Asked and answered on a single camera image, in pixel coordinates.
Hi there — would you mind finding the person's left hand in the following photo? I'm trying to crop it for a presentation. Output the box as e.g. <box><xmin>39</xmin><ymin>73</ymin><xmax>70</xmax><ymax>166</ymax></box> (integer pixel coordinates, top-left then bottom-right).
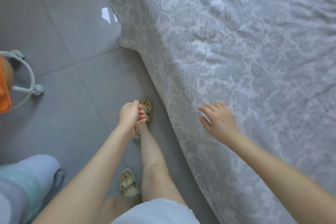
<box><xmin>117</xmin><ymin>100</ymin><xmax>147</xmax><ymax>138</ymax></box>

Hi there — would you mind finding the person's right hand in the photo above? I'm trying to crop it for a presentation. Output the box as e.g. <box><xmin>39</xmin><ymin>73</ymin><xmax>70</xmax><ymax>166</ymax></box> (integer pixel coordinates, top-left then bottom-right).
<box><xmin>197</xmin><ymin>102</ymin><xmax>240</xmax><ymax>144</ymax></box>

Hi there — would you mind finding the white floral bed sheet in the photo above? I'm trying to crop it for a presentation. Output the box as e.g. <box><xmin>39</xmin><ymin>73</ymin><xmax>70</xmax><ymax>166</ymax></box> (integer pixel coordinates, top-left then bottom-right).
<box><xmin>108</xmin><ymin>0</ymin><xmax>336</xmax><ymax>224</ymax></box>

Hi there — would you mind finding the person's right forearm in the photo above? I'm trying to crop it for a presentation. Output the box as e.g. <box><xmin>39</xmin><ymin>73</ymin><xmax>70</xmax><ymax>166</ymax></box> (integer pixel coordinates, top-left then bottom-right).
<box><xmin>225</xmin><ymin>133</ymin><xmax>336</xmax><ymax>224</ymax></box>

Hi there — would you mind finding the person's left forearm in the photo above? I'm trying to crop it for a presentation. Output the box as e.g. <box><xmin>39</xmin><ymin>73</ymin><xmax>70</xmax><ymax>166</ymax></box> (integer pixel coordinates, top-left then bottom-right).
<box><xmin>33</xmin><ymin>125</ymin><xmax>137</xmax><ymax>224</ymax></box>

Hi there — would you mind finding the person's right beige sandal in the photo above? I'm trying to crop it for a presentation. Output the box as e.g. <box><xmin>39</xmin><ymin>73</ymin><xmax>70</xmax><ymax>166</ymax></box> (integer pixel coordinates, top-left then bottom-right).
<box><xmin>132</xmin><ymin>98</ymin><xmax>153</xmax><ymax>140</ymax></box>

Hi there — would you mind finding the person's beige sandal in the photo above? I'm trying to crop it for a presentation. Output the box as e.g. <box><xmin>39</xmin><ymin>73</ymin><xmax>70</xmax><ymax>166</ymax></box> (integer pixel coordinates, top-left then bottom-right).
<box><xmin>118</xmin><ymin>167</ymin><xmax>142</xmax><ymax>203</ymax></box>
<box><xmin>132</xmin><ymin>98</ymin><xmax>153</xmax><ymax>140</ymax></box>

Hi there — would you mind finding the person's right leg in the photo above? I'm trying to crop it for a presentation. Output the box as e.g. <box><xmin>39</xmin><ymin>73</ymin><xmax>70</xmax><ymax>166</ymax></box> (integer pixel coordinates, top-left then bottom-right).
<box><xmin>135</xmin><ymin>124</ymin><xmax>188</xmax><ymax>206</ymax></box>

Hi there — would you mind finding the person's leg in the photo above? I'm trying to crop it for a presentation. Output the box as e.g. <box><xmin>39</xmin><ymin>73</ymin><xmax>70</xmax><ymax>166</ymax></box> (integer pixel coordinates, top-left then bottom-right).
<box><xmin>99</xmin><ymin>196</ymin><xmax>137</xmax><ymax>224</ymax></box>
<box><xmin>135</xmin><ymin>124</ymin><xmax>188</xmax><ymax>206</ymax></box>

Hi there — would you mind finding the person's left beige sandal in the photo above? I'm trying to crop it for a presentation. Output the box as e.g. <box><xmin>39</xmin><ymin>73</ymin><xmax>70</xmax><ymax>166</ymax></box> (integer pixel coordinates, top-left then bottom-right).
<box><xmin>118</xmin><ymin>167</ymin><xmax>142</xmax><ymax>203</ymax></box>

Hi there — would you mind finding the person's left leg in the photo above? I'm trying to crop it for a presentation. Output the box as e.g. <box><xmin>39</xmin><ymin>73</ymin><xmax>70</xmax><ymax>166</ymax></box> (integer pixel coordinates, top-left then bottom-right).
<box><xmin>99</xmin><ymin>196</ymin><xmax>137</xmax><ymax>224</ymax></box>

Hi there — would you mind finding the person's white lace dress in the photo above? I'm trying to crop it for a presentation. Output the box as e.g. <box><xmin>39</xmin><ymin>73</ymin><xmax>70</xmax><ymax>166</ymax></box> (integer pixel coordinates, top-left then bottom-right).
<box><xmin>111</xmin><ymin>197</ymin><xmax>201</xmax><ymax>224</ymax></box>

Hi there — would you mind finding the white teal cylindrical appliance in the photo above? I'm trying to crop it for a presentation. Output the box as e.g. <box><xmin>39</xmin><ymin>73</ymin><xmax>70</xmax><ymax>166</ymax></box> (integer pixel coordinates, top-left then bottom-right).
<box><xmin>0</xmin><ymin>154</ymin><xmax>61</xmax><ymax>224</ymax></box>

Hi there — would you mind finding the white ring stand with casters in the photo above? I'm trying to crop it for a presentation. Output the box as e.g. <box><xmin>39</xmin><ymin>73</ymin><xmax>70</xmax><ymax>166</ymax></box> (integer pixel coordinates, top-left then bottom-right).
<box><xmin>0</xmin><ymin>49</ymin><xmax>44</xmax><ymax>110</ymax></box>

